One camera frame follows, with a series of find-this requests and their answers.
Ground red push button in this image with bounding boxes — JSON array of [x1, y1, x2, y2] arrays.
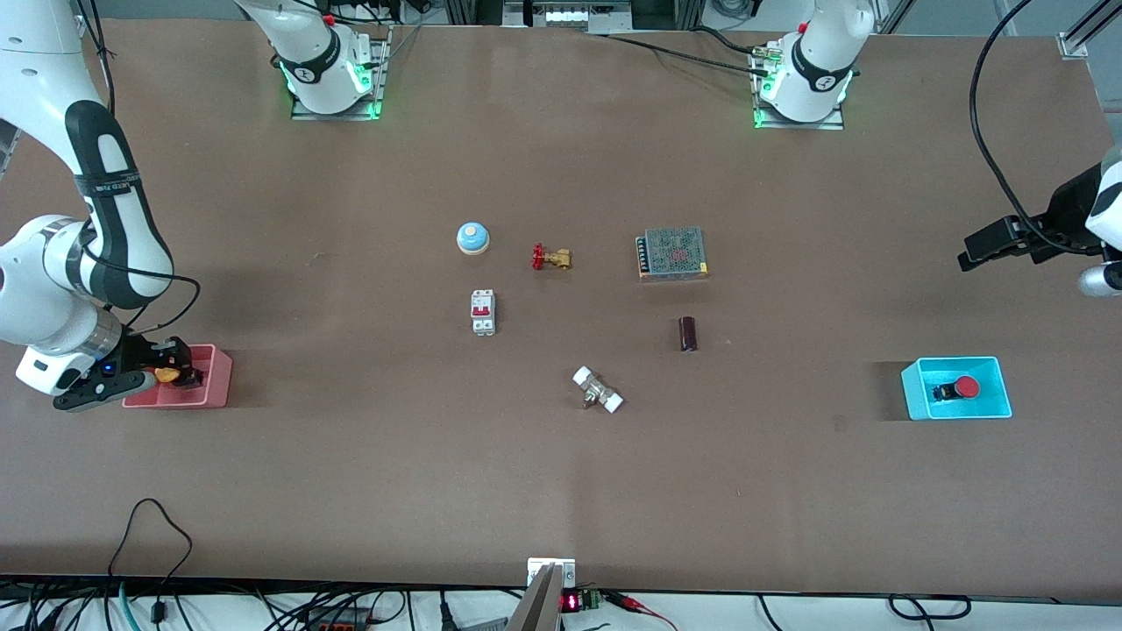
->
[[931, 375, 982, 404]]

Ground pink plastic box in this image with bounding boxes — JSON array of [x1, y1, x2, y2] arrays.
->
[[122, 344, 233, 410]]

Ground blue plastic box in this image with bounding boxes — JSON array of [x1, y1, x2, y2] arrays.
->
[[901, 356, 1013, 422]]

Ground mesh-covered power supply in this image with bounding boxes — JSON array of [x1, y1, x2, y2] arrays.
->
[[636, 226, 709, 281]]

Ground brass fitting with white ends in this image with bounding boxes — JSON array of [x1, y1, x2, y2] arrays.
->
[[572, 365, 625, 415]]

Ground red alligator clip lead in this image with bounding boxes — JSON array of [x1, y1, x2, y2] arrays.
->
[[605, 592, 680, 631]]

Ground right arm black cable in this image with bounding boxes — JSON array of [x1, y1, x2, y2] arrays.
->
[[79, 223, 202, 338]]

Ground left arm black wrist cable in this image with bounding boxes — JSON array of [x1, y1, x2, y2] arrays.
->
[[969, 0, 1107, 257]]

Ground aluminium frame profile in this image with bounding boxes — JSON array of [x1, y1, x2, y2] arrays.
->
[[1058, 0, 1122, 60]]

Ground black looped cable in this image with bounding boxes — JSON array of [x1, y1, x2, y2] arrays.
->
[[108, 498, 194, 625]]

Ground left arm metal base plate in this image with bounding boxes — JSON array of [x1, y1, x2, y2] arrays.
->
[[752, 42, 846, 131]]

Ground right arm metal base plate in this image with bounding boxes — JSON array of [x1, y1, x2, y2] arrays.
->
[[292, 25, 391, 122]]

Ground black coiled cable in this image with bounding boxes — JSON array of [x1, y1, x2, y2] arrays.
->
[[888, 594, 972, 621]]

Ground black cable to arm base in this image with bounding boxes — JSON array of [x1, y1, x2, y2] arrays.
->
[[603, 33, 774, 78]]

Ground grey camera mount bar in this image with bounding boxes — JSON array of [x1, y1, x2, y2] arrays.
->
[[507, 564, 564, 631]]

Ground white mounting bracket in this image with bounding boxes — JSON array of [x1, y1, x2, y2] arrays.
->
[[527, 557, 577, 590]]

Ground grey metal frame unit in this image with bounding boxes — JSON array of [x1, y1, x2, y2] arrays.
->
[[502, 0, 634, 34]]

